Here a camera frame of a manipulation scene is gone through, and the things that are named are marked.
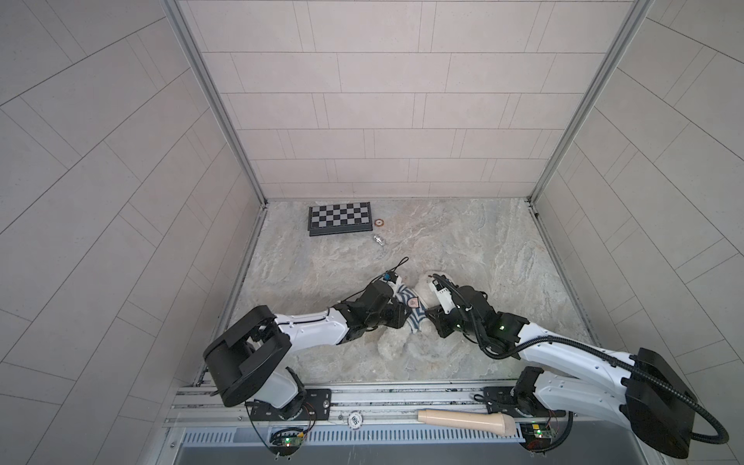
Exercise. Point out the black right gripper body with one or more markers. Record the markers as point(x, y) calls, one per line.
point(447, 325)

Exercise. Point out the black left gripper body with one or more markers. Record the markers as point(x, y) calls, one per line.
point(391, 317)

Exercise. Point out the blue white striped shirt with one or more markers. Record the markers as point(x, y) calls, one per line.
point(411, 299)

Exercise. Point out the white fluffy teddy bear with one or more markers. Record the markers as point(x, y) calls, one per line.
point(425, 345)

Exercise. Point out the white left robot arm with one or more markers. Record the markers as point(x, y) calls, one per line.
point(244, 360)

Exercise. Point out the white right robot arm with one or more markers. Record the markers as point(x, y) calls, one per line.
point(638, 391)

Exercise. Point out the folded black chess board box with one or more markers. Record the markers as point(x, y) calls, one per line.
point(342, 218)

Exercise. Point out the right green circuit board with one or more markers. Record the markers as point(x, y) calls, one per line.
point(536, 436)

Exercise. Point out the green circuit board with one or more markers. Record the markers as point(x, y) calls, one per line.
point(287, 441)
point(536, 436)

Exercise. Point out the left green circuit board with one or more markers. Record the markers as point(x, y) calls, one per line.
point(287, 441)

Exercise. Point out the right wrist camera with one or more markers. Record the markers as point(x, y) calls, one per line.
point(443, 294)

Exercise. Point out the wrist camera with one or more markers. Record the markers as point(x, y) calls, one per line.
point(395, 282)
point(443, 294)

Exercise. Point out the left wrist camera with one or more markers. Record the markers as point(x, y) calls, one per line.
point(395, 282)

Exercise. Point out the beige wooden handle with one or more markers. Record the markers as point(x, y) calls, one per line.
point(497, 424)

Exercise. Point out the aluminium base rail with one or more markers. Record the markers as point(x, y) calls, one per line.
point(381, 403)

